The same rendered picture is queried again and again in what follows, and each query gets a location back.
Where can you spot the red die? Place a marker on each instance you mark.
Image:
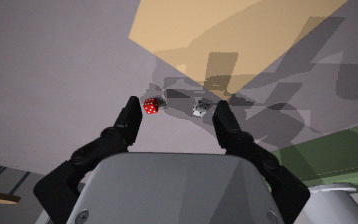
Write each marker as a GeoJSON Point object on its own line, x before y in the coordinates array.
{"type": "Point", "coordinates": [151, 106]}

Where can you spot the tan flat mat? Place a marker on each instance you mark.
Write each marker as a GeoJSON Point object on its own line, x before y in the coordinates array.
{"type": "Point", "coordinates": [224, 44]}

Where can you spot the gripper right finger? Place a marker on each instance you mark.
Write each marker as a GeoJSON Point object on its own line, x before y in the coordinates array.
{"type": "Point", "coordinates": [288, 192]}

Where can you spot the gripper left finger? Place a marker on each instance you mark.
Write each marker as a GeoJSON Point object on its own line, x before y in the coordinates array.
{"type": "Point", "coordinates": [57, 192]}

